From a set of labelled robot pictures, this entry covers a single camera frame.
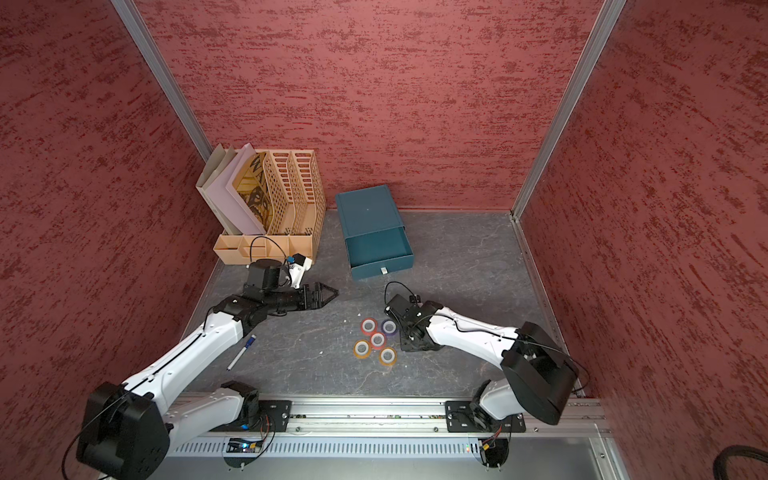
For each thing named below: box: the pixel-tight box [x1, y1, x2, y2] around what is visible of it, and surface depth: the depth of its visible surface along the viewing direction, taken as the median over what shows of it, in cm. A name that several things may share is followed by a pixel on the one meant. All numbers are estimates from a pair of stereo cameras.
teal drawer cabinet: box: [336, 184, 415, 281], surface depth 89 cm
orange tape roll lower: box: [379, 347, 398, 367], surface depth 85 cm
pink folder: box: [206, 143, 267, 235], surface depth 94 cm
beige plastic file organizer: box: [213, 149, 327, 265], surface depth 107 cm
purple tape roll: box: [381, 319, 398, 335], surface depth 91 cm
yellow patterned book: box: [232, 152, 274, 234], surface depth 102 cm
